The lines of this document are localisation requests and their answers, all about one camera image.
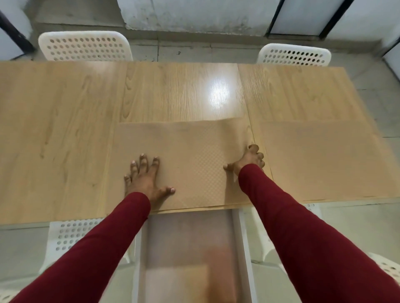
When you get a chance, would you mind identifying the person's right hand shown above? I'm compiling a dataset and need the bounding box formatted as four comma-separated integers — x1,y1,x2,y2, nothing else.
223,144,266,177

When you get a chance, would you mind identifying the person's left hand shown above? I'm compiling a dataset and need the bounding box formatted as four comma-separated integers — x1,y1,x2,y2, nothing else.
124,153,177,211

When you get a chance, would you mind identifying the white drawer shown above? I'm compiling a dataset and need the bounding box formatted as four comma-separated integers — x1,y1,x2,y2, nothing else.
131,208,258,303

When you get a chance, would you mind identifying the person's right forearm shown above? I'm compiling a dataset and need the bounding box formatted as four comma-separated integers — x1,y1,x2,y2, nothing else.
238,163,400,303

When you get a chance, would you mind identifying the person's left forearm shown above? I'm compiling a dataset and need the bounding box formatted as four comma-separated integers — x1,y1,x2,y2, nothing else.
11,192,152,303

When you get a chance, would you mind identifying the light wooden table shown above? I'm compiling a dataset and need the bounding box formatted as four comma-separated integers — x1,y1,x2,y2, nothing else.
0,60,400,226

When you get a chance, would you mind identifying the white perforated plastic chair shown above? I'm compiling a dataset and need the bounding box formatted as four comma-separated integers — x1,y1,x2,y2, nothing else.
243,203,400,286
0,217,140,303
38,30,134,62
257,43,332,67

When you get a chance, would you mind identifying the white door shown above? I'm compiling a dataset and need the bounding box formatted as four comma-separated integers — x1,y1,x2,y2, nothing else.
270,0,349,35

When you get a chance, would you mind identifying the black door frame post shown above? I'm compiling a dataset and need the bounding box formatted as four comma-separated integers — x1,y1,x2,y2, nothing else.
318,0,355,40
0,9,35,54
265,0,285,37
381,37,400,58

